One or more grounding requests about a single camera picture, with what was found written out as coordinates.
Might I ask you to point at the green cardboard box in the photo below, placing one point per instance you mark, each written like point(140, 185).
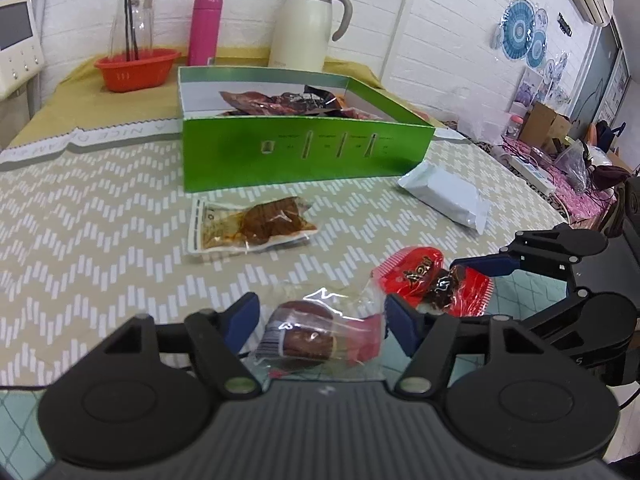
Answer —
point(221, 149)

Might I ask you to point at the dark red foil snack bag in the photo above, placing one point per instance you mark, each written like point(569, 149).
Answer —
point(312, 102)

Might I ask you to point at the olive yellow tablecloth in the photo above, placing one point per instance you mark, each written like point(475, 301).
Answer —
point(81, 101)

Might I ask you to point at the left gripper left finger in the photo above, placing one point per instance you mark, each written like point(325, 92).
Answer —
point(216, 343)

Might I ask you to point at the white screen appliance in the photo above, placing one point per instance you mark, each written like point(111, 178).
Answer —
point(21, 54)

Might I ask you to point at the white power strip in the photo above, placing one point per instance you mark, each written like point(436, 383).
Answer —
point(535, 177)

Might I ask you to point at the glass carafe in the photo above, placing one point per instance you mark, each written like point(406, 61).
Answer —
point(143, 18)

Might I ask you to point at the braised meat clear packet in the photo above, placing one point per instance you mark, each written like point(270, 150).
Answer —
point(231, 229)

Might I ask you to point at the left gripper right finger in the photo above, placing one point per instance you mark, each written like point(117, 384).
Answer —
point(428, 340)

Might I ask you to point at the pink water bottle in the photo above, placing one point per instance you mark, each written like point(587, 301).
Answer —
point(204, 32)

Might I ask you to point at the red dark candy packet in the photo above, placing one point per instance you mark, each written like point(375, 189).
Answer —
point(419, 276)

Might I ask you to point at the black stirring stick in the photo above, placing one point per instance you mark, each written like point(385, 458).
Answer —
point(131, 44)

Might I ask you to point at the red plastic basket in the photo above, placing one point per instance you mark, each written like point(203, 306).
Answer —
point(149, 71)

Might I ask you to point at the blue decorative plates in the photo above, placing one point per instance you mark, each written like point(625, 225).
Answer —
point(521, 35)

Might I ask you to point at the beige chevron mat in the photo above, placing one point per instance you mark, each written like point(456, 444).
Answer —
point(94, 226)

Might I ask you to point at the cream thermos jug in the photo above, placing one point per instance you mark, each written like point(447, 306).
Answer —
point(304, 30)

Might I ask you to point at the brown sausage clear packet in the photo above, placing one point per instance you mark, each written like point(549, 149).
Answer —
point(307, 330)

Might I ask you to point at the white foil snack packet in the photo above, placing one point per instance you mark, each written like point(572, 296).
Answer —
point(449, 194)

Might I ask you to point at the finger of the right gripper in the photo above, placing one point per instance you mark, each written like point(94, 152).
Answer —
point(490, 265)

